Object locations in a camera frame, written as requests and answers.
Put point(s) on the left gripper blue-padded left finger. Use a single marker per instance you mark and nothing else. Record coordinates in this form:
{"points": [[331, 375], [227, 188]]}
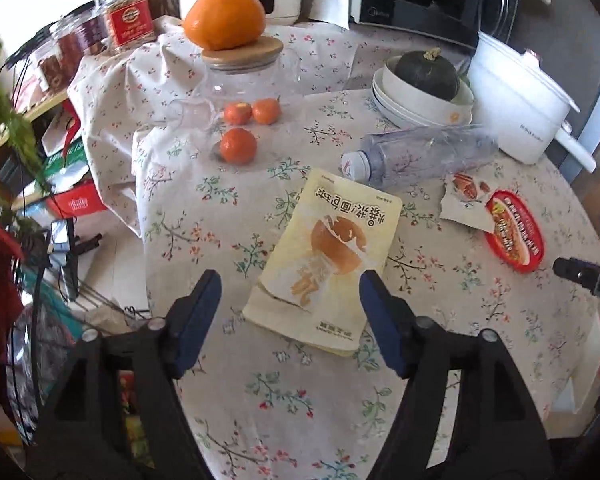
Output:
{"points": [[114, 412]]}

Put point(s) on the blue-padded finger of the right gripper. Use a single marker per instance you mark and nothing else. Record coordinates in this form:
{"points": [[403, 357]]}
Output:
{"points": [[581, 272]]}

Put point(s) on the red instant noodle lid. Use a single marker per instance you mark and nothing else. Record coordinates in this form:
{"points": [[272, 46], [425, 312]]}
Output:
{"points": [[516, 237]]}

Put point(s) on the torn nut snack wrapper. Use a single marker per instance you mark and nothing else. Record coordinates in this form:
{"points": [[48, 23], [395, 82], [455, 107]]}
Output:
{"points": [[464, 202]]}

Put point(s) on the clear plastic water bottle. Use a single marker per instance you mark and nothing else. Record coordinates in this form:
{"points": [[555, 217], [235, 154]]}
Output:
{"points": [[401, 158]]}

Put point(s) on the yellow bread package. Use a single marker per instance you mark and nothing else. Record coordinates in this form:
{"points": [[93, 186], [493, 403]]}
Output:
{"points": [[308, 289]]}

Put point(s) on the white electric cooking pot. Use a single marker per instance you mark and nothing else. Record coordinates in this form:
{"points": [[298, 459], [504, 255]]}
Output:
{"points": [[525, 108]]}

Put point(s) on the white ceramic bowl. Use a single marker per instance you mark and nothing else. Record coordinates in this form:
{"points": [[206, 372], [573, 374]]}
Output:
{"points": [[427, 97]]}

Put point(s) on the dark green squash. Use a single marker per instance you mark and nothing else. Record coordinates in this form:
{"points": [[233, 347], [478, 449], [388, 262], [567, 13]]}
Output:
{"points": [[430, 72]]}

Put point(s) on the white stacked plate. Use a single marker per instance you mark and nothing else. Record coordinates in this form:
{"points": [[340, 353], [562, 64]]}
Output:
{"points": [[400, 110]]}

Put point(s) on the small tangerine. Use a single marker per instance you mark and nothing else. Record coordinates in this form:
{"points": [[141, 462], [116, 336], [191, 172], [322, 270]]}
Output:
{"points": [[266, 111], [237, 113], [238, 146]]}

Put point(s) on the glass jar with wooden lid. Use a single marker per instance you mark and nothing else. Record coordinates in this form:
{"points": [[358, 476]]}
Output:
{"points": [[264, 69]]}

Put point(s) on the red label glass jar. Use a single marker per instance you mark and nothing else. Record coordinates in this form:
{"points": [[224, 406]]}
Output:
{"points": [[128, 22]]}

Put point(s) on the large orange fruit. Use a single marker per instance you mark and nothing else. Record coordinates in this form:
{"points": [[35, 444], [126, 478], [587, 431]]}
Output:
{"points": [[224, 24]]}

